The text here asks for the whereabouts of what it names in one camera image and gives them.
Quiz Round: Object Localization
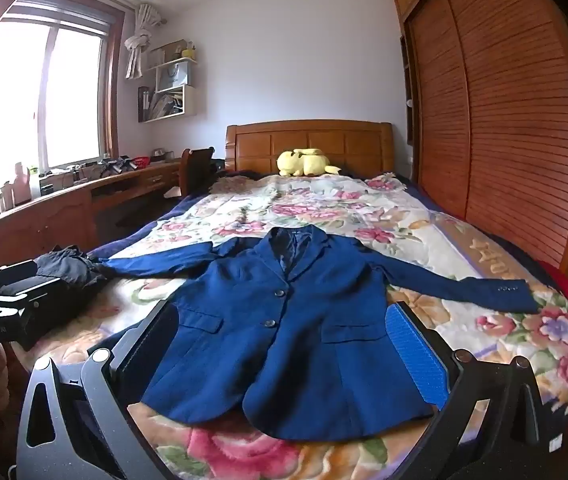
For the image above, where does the wooden slatted wardrobe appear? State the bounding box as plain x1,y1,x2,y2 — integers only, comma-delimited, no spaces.
394,0,568,281

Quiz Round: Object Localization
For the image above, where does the yellow plush toy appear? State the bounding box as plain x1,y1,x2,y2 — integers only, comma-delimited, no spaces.
277,147,342,177

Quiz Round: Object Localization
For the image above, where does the wooden desk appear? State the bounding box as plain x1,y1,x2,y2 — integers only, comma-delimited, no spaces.
0,157,185,276

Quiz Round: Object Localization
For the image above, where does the white carton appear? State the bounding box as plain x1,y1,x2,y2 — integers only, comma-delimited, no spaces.
11,161,32,204

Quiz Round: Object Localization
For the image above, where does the window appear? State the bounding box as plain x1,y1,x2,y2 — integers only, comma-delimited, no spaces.
0,0,125,191

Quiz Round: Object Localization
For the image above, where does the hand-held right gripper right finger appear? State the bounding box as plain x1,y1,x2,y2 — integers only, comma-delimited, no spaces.
386,300,568,480

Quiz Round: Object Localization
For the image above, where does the black cloth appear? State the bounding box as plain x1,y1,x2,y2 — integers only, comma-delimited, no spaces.
34,246,110,288

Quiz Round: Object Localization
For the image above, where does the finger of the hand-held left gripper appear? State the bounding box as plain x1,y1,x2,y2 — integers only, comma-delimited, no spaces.
0,260,62,306
14,287,72,353

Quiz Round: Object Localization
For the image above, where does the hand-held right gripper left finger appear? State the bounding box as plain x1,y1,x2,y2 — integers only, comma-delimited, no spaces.
16,299,181,480

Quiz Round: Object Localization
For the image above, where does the wooden bed headboard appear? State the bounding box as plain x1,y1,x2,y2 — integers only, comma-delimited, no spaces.
225,120,395,177

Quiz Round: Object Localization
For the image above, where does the grey paper bag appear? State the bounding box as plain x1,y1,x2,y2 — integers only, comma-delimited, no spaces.
156,62,191,91

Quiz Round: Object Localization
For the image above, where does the wooden chair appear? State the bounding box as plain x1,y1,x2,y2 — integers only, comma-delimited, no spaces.
180,146,215,198

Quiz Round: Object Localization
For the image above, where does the floral blanket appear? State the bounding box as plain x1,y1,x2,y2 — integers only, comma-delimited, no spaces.
11,172,568,480

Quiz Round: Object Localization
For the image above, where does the blue suit jacket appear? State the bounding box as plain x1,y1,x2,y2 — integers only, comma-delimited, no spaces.
95,226,539,442

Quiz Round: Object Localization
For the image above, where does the tied white curtain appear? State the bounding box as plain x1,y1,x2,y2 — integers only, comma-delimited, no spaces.
125,4,167,80

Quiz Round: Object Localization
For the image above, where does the white wall shelf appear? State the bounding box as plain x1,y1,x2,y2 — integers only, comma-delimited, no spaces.
138,40,199,123

